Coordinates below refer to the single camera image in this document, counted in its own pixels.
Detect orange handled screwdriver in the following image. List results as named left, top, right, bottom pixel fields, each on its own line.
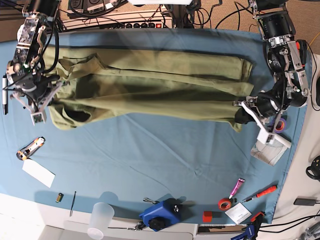
left=242, top=185, right=278, bottom=203

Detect red cube block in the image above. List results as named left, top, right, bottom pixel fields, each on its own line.
left=202, top=211, right=213, bottom=223

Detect black tweezers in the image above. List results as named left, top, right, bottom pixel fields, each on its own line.
left=69, top=191, right=77, bottom=217

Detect olive green t-shirt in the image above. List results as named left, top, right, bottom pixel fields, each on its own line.
left=48, top=47, right=254, bottom=132

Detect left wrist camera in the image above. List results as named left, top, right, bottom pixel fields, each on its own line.
left=257, top=128, right=275, bottom=145

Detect orange grey utility knife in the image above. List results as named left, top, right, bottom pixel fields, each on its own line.
left=16, top=136, right=46, bottom=161

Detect purple tape roll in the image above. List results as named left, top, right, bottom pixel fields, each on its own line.
left=269, top=116, right=287, bottom=134

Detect rolled printed paper sheet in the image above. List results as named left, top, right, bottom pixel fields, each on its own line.
left=250, top=134, right=292, bottom=166

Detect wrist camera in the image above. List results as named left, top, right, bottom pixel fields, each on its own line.
left=30, top=111, right=47, bottom=126
left=257, top=128, right=275, bottom=145

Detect white paper card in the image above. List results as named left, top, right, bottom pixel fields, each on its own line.
left=22, top=158, right=56, bottom=188

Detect small green battery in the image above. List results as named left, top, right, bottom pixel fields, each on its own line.
left=55, top=192, right=64, bottom=203

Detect orange black clamp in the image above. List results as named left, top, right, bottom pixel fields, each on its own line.
left=296, top=39, right=308, bottom=68

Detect translucent plastic cup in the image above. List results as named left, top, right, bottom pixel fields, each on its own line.
left=87, top=202, right=115, bottom=240

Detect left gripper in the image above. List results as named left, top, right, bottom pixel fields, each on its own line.
left=233, top=93, right=284, bottom=134

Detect blue plastic clamp device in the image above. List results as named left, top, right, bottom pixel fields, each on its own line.
left=139, top=197, right=182, bottom=232

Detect white square paper note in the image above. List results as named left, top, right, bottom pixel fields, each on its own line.
left=225, top=202, right=252, bottom=225

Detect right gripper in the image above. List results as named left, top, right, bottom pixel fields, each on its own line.
left=9, top=81, right=67, bottom=115

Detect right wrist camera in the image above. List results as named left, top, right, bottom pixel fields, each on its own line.
left=30, top=111, right=47, bottom=126

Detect black power strip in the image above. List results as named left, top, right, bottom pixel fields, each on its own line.
left=124, top=22, right=163, bottom=29

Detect black and white marker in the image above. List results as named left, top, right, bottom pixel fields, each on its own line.
left=2, top=74, right=9, bottom=115

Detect blue orange spring clamp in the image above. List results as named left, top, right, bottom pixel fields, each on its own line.
left=231, top=211, right=265, bottom=240

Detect pink glue tube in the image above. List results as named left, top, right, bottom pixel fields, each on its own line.
left=228, top=178, right=245, bottom=199

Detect red tape roll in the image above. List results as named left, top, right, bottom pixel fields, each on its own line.
left=218, top=198, right=233, bottom=211

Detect light blue table cloth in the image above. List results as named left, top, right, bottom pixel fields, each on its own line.
left=0, top=28, right=313, bottom=225

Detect black power adapter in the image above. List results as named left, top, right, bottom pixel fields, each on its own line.
left=293, top=198, right=319, bottom=207

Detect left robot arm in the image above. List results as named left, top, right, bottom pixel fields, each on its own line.
left=235, top=0, right=310, bottom=133

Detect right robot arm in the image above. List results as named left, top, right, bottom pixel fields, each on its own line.
left=2, top=0, right=62, bottom=116

